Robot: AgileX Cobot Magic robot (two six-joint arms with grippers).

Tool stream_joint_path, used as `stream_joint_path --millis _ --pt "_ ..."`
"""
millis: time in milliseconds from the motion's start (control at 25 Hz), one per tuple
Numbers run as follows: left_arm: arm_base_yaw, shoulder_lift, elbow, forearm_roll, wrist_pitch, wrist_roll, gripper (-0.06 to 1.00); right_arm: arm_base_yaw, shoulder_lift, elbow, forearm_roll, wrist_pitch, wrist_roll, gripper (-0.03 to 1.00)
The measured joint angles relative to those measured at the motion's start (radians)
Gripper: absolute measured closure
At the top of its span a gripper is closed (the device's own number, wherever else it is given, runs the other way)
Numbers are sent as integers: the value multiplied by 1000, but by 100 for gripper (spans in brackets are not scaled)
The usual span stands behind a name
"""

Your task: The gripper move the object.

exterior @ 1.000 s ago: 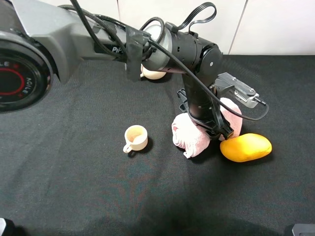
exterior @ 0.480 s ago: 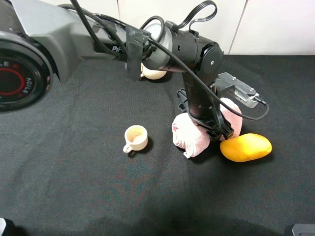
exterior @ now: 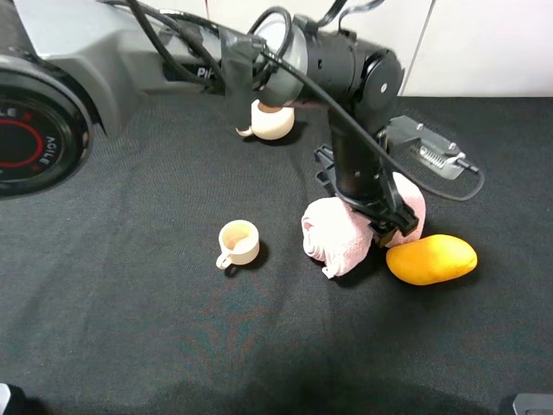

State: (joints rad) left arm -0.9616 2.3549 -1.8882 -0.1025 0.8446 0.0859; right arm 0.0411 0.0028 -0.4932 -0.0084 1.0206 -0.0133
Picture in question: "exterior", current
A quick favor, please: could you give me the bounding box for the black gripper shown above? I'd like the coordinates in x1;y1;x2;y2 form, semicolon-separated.
315;129;419;247

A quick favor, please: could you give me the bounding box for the pink towel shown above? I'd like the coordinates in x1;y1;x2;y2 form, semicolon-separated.
302;173;426;279

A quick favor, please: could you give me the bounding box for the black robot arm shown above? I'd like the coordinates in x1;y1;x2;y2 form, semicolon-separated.
1;1;419;242

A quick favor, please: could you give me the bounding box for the yellow mango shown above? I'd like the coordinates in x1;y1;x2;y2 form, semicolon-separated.
386;234;478;286

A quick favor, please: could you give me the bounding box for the cream ceramic cup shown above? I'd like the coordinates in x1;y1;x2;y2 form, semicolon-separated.
216;220;260;270

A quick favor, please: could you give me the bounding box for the cream ceramic teapot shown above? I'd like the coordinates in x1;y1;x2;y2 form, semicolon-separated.
236;99;295;141

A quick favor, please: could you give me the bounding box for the black table cloth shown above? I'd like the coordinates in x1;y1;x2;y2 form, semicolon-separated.
1;96;552;414

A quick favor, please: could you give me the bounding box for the grey base corner right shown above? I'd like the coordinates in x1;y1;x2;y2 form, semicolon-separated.
512;393;553;415

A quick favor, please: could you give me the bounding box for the grey base corner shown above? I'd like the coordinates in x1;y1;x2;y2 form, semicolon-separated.
512;393;553;415
0;384;11;414

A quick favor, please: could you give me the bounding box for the grey base corner left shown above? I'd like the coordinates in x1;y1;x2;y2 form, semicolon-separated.
0;384;11;414

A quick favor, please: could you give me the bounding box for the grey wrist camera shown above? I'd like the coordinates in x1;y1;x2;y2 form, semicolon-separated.
386;115;480;181

